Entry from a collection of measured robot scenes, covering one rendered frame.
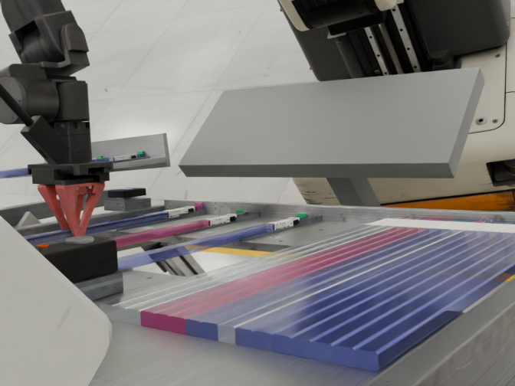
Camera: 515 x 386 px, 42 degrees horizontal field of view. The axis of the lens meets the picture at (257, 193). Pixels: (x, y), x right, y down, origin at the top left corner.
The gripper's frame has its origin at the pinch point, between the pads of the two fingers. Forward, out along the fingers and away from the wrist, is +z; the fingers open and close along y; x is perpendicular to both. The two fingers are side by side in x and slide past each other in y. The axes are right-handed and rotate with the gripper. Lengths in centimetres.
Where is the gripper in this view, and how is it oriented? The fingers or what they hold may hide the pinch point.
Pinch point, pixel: (74, 230)
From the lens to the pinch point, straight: 93.1
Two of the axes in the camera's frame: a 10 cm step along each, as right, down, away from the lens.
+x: 5.8, -1.0, 8.0
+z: 0.4, 9.9, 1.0
